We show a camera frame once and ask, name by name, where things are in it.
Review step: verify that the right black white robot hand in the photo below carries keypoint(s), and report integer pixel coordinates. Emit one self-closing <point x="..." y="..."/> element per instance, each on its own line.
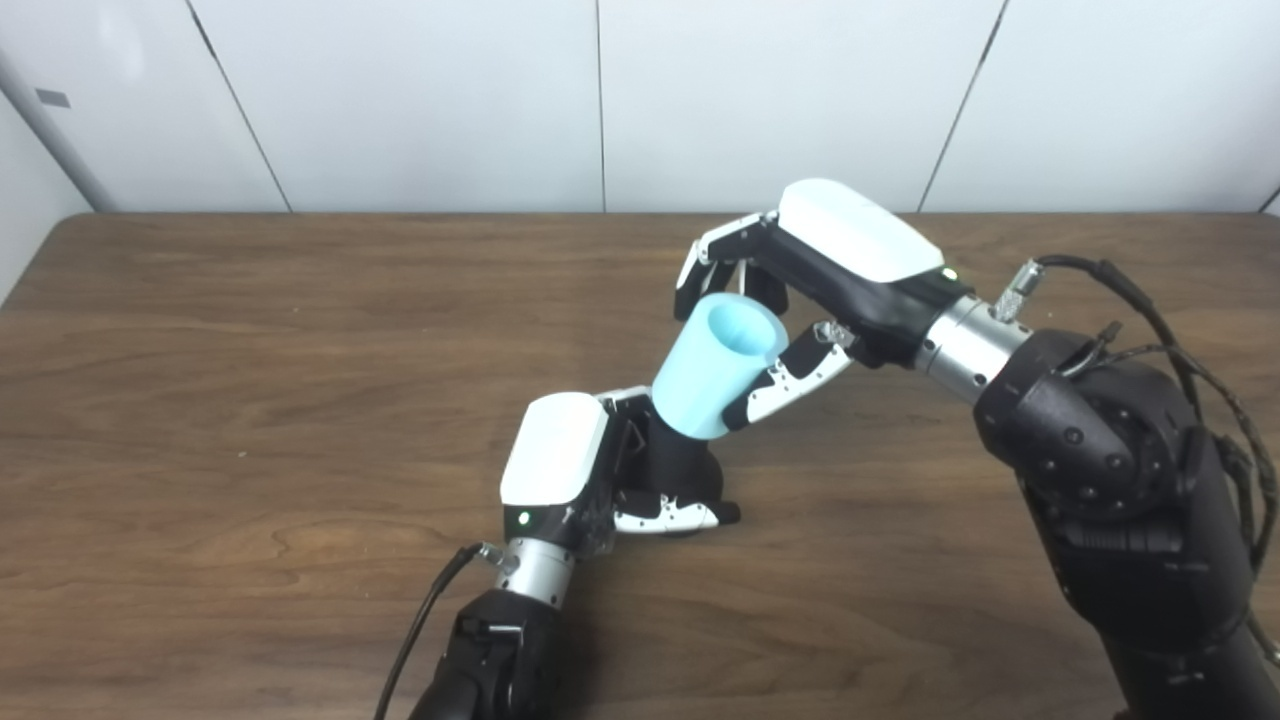
<point x="860" y="240"/>

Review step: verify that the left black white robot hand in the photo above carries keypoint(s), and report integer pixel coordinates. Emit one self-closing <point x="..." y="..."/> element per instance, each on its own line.
<point x="555" y="450"/>

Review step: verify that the black flared nozzle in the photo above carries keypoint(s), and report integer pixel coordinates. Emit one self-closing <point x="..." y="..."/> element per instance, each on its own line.
<point x="680" y="470"/>

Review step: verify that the light blue cylinder cup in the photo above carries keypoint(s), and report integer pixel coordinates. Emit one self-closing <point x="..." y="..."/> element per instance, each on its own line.
<point x="705" y="385"/>

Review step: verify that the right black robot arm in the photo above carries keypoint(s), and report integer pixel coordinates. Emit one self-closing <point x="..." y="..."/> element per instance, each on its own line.
<point x="1120" y="470"/>

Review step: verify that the grey corner post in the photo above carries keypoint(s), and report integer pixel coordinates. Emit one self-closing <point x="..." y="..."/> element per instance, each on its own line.
<point x="55" y="130"/>

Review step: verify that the small grey wall label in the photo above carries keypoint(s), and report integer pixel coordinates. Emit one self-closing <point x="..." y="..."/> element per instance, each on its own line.
<point x="52" y="98"/>

